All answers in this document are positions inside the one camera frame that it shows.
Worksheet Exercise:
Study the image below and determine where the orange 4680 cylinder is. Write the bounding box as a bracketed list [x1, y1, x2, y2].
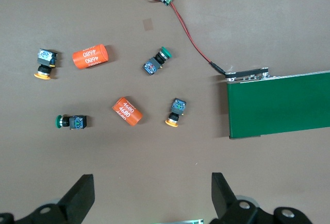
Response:
[72, 43, 109, 70]
[111, 96, 144, 127]

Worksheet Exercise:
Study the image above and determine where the brown tape patch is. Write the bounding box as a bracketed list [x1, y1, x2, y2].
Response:
[142, 18, 155, 31]

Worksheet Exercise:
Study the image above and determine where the red black conveyor wire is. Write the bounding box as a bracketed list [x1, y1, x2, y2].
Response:
[170, 1, 227, 75]

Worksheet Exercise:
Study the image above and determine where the yellow cap push button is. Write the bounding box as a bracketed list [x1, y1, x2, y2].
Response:
[34, 48, 58, 80]
[164, 97, 188, 128]

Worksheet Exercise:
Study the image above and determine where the green cap push button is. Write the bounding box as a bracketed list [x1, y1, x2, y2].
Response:
[55, 114, 88, 131]
[142, 46, 173, 76]

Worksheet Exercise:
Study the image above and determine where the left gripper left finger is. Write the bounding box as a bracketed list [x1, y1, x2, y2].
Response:
[0, 174, 95, 224]

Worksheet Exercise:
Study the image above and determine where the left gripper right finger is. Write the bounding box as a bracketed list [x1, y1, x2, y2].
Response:
[210, 172, 314, 224]

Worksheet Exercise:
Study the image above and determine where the green conveyor belt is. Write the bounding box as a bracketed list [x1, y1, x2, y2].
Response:
[223, 66, 330, 140]

